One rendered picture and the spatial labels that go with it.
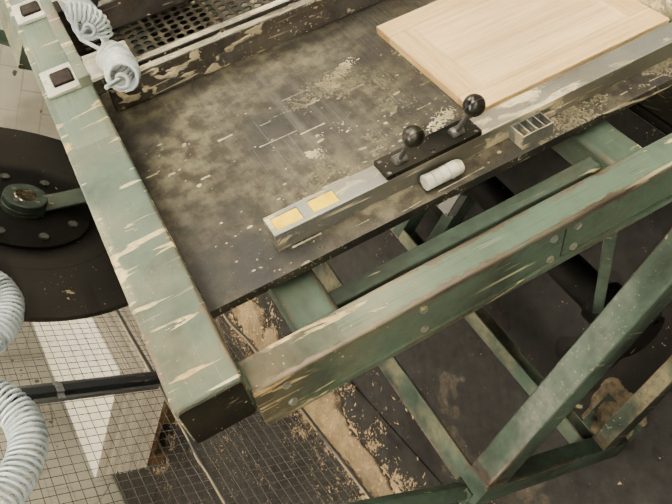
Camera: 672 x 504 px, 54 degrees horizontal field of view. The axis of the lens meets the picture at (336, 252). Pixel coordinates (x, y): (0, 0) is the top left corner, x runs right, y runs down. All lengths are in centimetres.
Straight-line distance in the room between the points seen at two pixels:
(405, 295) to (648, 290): 80
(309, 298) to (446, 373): 204
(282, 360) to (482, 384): 209
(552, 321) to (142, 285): 197
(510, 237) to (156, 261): 55
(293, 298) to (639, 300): 87
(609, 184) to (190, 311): 69
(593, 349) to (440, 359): 147
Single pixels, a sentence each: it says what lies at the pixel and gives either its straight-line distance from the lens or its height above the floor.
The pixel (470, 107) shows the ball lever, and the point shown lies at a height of 144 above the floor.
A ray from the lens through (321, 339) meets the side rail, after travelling 95.
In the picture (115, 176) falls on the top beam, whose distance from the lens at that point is 122.
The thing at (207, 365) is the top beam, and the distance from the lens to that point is 91.
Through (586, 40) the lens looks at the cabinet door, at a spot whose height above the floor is 104.
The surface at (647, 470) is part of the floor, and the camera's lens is 264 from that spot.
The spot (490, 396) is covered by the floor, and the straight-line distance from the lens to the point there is 296.
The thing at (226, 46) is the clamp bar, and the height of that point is 156.
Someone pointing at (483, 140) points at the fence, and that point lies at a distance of 124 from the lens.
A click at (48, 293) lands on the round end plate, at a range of 164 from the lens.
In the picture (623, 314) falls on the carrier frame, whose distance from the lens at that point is 169.
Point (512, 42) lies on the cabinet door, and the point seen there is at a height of 113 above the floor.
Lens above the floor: 228
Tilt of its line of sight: 39 degrees down
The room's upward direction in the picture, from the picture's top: 89 degrees counter-clockwise
